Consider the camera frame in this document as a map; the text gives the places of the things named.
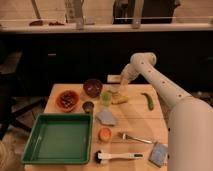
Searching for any small green cup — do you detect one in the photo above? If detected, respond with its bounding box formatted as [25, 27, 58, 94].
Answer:
[101, 91, 112, 107]

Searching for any white handled dish brush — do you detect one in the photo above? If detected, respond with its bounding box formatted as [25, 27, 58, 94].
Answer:
[94, 151, 143, 164]

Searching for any silver metal fork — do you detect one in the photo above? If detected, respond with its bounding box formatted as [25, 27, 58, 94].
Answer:
[118, 132, 153, 144]

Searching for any light blue cloth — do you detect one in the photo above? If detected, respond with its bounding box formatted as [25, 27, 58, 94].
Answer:
[96, 110, 116, 126]

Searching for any green chili pepper toy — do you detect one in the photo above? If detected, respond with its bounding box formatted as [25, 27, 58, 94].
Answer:
[141, 93, 154, 111]

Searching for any green plastic tray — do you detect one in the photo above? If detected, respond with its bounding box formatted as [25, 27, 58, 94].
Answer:
[22, 114, 93, 165]

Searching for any dark red bowl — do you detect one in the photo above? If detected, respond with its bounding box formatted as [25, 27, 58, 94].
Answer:
[83, 79, 103, 98]

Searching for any orange bowl with beans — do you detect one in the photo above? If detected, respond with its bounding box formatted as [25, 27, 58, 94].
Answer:
[55, 90, 79, 113]

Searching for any black office chair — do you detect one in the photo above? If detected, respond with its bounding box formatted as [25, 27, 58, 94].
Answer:
[0, 52, 47, 140]

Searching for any small dark metal cup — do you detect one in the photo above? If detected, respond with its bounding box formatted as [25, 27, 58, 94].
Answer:
[82, 101, 94, 113]

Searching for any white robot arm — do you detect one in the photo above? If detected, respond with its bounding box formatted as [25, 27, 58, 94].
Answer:
[121, 52, 213, 171]

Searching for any white paper cup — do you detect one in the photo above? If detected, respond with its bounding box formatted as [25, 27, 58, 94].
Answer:
[109, 84, 120, 93]

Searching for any yellow corn toy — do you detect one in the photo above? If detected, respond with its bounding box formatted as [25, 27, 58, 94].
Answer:
[112, 95, 129, 105]

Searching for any orange toy fruit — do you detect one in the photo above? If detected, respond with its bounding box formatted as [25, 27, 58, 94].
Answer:
[98, 127, 112, 142]

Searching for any blue sponge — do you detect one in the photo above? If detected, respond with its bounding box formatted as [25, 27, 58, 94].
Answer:
[148, 142, 168, 167]

